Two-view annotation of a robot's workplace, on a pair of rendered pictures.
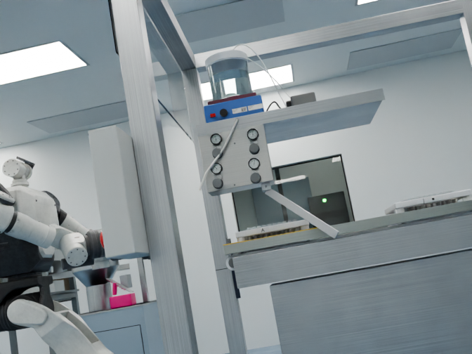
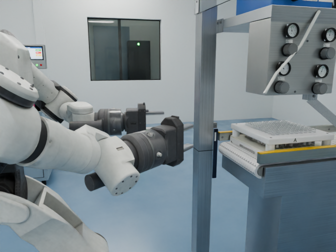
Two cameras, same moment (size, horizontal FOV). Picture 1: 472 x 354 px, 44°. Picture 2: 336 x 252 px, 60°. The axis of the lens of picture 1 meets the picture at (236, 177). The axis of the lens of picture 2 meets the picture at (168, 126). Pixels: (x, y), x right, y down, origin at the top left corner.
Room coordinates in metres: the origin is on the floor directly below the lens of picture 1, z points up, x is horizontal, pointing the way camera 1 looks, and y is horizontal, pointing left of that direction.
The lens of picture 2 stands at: (1.26, 0.61, 1.21)
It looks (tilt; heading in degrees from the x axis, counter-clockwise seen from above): 12 degrees down; 340
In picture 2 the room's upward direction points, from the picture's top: straight up
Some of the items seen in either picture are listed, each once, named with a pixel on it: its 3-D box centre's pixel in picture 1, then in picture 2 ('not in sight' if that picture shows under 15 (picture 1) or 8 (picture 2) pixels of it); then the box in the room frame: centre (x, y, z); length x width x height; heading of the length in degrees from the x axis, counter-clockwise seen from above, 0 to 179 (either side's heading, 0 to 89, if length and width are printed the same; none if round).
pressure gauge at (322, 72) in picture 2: (253, 164); (321, 71); (1.88, -0.07, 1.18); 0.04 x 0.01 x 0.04; 86
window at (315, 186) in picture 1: (293, 213); (125, 50); (6.91, -0.59, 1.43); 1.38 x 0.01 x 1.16; 84
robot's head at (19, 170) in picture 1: (17, 173); not in sight; (2.12, 0.79, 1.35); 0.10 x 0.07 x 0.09; 176
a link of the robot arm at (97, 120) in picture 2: (103, 253); (90, 126); (2.19, 0.53, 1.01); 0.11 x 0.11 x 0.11; 78
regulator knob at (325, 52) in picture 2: (253, 147); (328, 51); (1.87, -0.07, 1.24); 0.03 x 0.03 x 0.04; 86
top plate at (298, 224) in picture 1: (272, 230); (278, 130); (2.06, -0.09, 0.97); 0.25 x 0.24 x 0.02; 176
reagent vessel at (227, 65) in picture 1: (229, 78); not in sight; (2.04, -0.04, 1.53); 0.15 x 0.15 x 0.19
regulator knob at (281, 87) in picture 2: (217, 181); (282, 85); (1.88, 0.06, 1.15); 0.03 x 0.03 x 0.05; 86
